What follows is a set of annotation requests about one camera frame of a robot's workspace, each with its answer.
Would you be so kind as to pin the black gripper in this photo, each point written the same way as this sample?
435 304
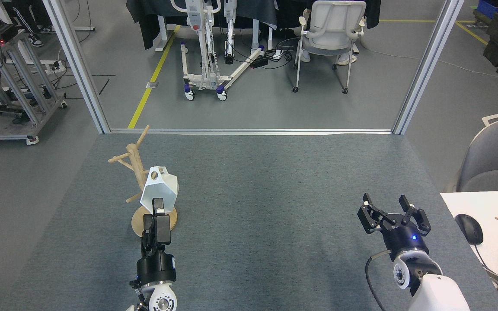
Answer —
156 268
407 242

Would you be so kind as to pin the white hexagonal cup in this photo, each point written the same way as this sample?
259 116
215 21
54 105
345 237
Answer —
160 190

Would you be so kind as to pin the wooden cup rack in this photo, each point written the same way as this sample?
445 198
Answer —
137 164

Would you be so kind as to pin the black computer mouse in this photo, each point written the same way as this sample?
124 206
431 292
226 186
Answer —
469 229

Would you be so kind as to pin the grey upholstered chair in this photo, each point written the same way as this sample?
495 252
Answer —
495 160

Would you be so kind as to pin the white office chair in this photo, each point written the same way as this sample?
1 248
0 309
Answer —
333 39

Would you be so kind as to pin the white power strip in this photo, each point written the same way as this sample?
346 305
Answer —
59 65

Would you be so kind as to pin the black power strip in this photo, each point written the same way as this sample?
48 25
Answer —
259 62

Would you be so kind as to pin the dark table cloth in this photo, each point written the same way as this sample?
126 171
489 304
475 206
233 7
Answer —
154 17

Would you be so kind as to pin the white wheeled stand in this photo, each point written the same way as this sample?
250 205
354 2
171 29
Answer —
195 17

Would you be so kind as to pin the blue plastic bin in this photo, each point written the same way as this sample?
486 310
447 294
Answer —
486 8

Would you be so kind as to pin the silver aluminium post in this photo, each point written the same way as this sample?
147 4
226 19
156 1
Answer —
76 65
428 65

